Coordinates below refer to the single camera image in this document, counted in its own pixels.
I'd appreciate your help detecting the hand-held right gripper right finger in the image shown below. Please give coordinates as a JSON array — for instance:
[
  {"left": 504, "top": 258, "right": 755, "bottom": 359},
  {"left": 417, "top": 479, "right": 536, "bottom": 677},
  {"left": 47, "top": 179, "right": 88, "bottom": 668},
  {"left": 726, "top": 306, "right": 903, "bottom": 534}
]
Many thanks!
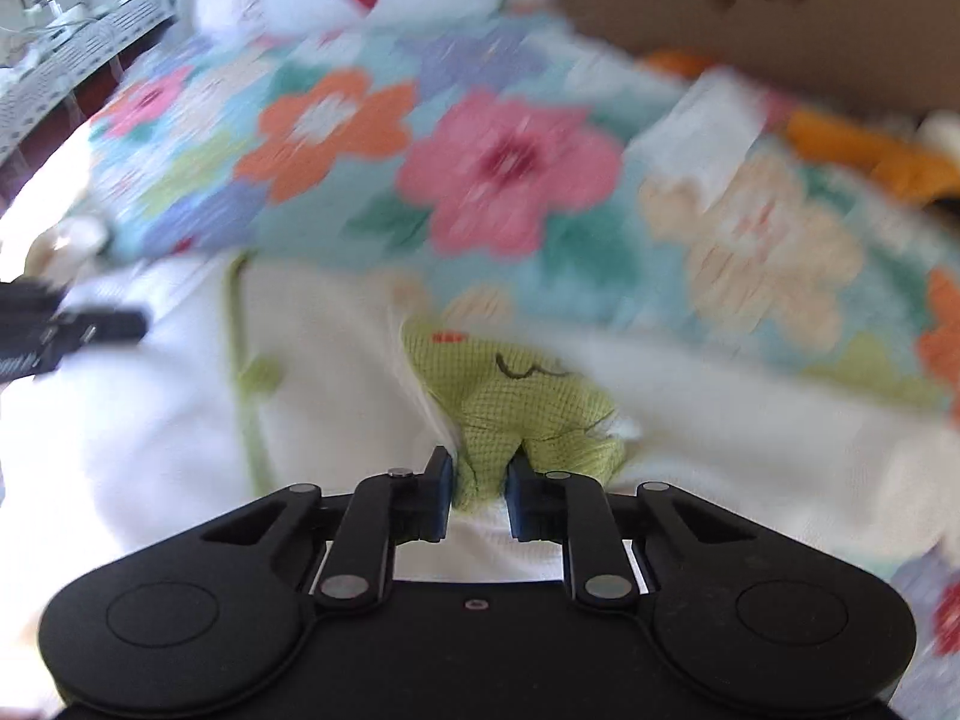
[{"left": 504, "top": 457, "right": 758, "bottom": 612}]

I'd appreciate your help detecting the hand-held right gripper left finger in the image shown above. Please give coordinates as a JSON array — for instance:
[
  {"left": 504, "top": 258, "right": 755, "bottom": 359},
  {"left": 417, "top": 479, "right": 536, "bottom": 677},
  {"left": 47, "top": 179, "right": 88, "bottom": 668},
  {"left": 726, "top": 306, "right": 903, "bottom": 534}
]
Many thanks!
[{"left": 201, "top": 446, "right": 455, "bottom": 612}]

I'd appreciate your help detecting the white top with green monster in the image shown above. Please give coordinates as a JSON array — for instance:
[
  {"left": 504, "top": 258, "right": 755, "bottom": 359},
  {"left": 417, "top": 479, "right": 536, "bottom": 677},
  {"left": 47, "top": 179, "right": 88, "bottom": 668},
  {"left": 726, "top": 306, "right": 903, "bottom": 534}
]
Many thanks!
[{"left": 0, "top": 249, "right": 960, "bottom": 720}]

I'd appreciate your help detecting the small white cloth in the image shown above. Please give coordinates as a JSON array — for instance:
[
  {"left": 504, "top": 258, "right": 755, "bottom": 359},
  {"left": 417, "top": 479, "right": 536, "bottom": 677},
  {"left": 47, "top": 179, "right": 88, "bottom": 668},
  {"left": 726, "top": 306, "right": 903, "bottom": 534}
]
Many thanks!
[{"left": 649, "top": 66, "right": 770, "bottom": 200}]

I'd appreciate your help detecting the floral quilt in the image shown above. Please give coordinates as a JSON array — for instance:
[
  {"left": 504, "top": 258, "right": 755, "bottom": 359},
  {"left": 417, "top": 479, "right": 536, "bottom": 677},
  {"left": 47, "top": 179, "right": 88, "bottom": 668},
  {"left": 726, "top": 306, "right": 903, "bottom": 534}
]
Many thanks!
[{"left": 88, "top": 13, "right": 960, "bottom": 720}]

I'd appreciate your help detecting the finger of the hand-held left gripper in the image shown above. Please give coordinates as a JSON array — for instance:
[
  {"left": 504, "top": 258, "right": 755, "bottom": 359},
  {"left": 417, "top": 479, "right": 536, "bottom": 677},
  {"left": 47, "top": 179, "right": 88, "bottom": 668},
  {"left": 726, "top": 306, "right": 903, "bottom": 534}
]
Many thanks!
[{"left": 46, "top": 305, "right": 149, "bottom": 350}]

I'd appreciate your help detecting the brown headboard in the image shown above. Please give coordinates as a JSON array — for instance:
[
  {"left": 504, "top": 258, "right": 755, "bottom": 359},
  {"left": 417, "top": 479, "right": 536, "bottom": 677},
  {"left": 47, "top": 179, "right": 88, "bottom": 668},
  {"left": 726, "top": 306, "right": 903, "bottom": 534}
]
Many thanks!
[{"left": 559, "top": 0, "right": 960, "bottom": 125}]

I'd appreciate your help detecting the white perforated rack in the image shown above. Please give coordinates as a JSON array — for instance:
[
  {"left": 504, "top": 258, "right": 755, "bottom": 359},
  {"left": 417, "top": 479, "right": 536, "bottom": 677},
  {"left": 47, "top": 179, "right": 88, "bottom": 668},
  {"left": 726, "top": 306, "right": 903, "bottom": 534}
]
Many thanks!
[{"left": 0, "top": 0, "right": 181, "bottom": 170}]

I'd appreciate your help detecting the orange and white plush toy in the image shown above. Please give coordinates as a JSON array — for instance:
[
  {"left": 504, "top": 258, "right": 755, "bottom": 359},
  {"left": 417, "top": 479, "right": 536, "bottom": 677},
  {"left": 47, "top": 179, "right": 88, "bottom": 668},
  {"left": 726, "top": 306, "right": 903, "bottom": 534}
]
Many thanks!
[{"left": 643, "top": 49, "right": 960, "bottom": 205}]

